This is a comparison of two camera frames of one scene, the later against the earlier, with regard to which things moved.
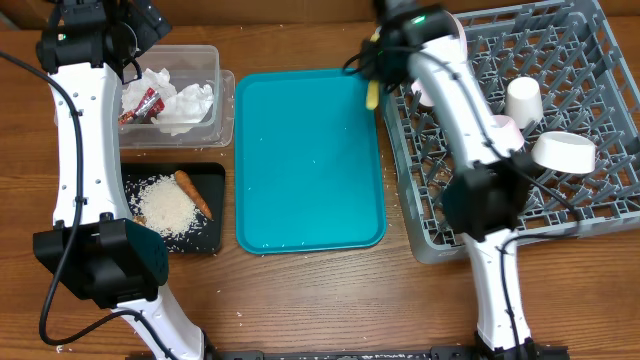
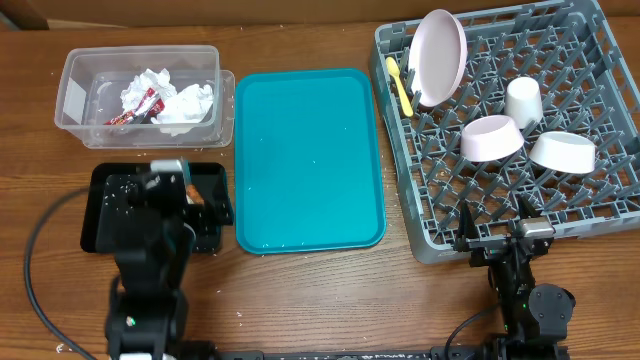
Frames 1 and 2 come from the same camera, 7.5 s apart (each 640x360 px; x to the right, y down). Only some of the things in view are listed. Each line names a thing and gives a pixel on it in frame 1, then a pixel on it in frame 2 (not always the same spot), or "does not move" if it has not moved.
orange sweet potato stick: x=187 y=184 does not move
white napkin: x=157 y=80 does not move
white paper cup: x=523 y=102 does not move
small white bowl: x=565 y=152 does not move
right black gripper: x=373 y=72 to x=487 y=250
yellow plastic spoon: x=372 y=93 to x=394 y=69
